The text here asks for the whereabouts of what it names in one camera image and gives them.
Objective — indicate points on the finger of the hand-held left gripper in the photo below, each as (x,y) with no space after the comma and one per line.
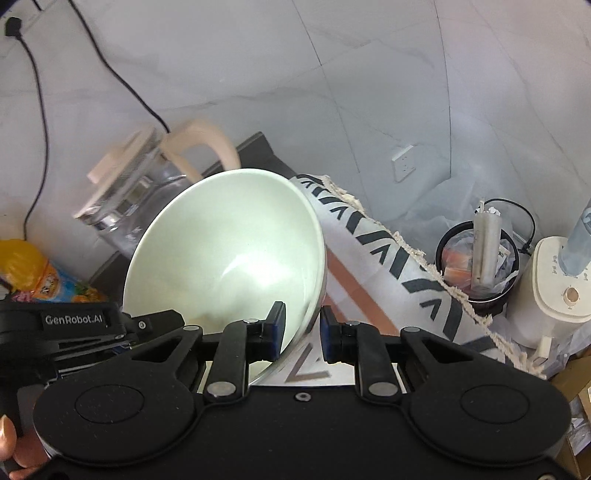
(147,323)

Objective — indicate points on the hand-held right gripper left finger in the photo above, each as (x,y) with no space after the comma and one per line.
(277,332)

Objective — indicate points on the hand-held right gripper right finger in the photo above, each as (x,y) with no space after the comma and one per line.
(328,337)

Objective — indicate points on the white bowl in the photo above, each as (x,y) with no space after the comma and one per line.
(221,258)

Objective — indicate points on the person's left hand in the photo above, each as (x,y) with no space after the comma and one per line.
(9,468)

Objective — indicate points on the orange juice bottle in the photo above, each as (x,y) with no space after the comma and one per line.
(27,272)

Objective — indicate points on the patterned table mat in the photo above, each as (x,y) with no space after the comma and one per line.
(369,258)

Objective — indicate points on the orange wrapper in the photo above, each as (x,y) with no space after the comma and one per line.
(455,267)

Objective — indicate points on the black trash bin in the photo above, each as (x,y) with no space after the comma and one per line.
(491,305)

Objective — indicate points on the translucent plastic sheet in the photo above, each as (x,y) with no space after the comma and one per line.
(434,207)

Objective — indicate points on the grey cylindrical tube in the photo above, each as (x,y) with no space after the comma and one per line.
(485,249)

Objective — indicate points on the white floor appliance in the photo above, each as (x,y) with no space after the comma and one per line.
(549,295)

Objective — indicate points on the cardboard box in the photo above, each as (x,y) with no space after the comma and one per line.
(577,383)

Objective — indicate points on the translucent bluish bottle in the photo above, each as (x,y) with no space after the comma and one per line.
(579,244)

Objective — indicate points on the black power plug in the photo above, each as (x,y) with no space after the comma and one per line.
(13,26)

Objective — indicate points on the white wall socket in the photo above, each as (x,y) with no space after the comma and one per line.
(404,164)

